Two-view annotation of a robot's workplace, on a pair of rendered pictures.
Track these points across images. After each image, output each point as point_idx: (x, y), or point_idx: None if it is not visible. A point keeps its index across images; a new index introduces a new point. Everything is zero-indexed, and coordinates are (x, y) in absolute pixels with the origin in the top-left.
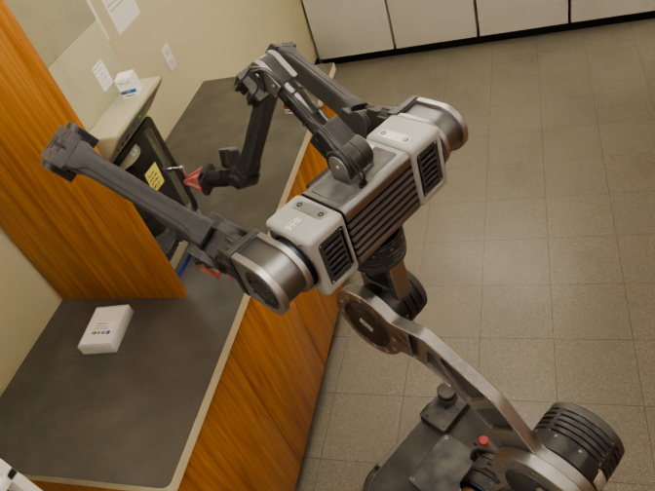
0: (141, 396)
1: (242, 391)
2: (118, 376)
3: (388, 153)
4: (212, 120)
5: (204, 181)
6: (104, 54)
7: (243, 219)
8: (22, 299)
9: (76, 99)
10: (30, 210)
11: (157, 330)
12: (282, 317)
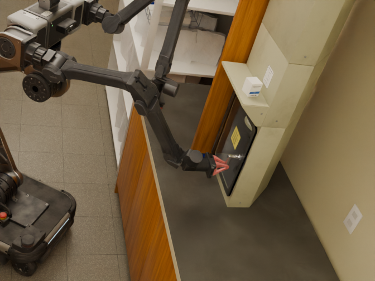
0: (174, 105)
1: (142, 155)
2: (196, 114)
3: (32, 10)
4: None
5: (206, 155)
6: (275, 76)
7: (187, 200)
8: None
9: (258, 54)
10: None
11: (192, 132)
12: (148, 219)
